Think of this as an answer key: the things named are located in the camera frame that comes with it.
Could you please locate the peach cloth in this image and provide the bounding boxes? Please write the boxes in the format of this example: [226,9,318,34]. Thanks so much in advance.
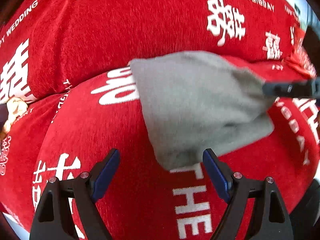
[2,97,28,133]

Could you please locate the red printed sofa backrest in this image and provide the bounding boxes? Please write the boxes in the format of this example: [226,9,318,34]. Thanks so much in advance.
[0,0,308,105]

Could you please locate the grey cloth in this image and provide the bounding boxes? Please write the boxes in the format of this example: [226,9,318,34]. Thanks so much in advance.
[129,51,275,170]

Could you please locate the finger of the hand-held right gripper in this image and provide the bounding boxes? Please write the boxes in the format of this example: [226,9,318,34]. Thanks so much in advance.
[262,76,320,98]

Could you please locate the dark maroon cloth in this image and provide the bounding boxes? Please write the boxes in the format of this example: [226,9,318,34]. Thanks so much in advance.
[0,104,9,130]

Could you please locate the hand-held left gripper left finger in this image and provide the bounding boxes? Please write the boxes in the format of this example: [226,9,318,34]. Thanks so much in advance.
[29,148,121,240]

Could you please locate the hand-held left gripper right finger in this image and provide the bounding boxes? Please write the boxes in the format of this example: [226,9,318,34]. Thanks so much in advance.
[202,148,294,240]

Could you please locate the red printed sofa seat cover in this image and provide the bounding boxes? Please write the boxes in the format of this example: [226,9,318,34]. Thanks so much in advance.
[0,55,320,240]

